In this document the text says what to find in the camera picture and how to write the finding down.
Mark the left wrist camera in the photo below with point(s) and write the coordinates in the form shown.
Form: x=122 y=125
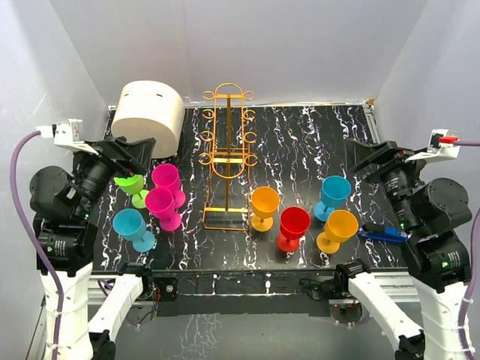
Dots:
x=66 y=134

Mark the blue handled tool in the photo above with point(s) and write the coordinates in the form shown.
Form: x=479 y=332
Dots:
x=383 y=233

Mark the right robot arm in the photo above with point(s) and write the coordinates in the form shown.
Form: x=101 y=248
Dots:
x=442 y=267

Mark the gold wire glass rack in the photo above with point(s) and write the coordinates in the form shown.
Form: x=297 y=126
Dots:
x=230 y=162

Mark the green wine glass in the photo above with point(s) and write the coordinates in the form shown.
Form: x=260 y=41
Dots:
x=134 y=186

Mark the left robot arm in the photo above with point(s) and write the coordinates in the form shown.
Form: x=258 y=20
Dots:
x=63 y=203

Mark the orange wine glass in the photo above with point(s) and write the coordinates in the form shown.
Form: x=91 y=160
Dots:
x=339 y=228
x=265 y=202

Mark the white cylindrical container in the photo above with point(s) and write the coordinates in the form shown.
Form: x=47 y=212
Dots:
x=147 y=109

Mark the blue wine glass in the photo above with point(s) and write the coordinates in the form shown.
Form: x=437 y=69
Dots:
x=130 y=225
x=334 y=192

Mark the magenta wine glass front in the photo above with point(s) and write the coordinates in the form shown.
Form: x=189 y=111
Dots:
x=161 y=204

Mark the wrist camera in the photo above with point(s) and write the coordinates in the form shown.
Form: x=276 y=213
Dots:
x=66 y=134
x=441 y=147

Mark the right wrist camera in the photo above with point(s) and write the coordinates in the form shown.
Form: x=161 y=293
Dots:
x=441 y=147

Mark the magenta wine glass rear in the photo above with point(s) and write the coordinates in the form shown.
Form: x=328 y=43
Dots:
x=167 y=176

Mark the magenta wine glass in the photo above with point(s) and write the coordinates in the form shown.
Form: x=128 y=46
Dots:
x=167 y=176
x=161 y=204

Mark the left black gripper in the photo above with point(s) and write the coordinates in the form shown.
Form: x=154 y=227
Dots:
x=136 y=154

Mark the red wine glass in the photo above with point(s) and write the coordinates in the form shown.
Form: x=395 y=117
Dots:
x=294 y=223

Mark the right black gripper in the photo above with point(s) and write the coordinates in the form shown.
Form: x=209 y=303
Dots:
x=383 y=154

